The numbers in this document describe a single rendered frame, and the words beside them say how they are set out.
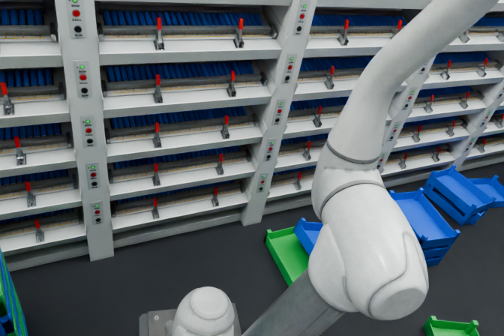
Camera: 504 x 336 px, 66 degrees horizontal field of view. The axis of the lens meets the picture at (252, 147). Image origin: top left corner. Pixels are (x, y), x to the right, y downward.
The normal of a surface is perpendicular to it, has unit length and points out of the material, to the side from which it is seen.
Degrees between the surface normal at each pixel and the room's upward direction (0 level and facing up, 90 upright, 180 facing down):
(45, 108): 19
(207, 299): 8
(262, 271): 0
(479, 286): 0
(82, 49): 90
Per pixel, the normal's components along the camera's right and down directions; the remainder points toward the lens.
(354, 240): -0.64, -0.50
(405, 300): 0.20, 0.52
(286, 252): 0.16, -0.79
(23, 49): 0.28, -0.56
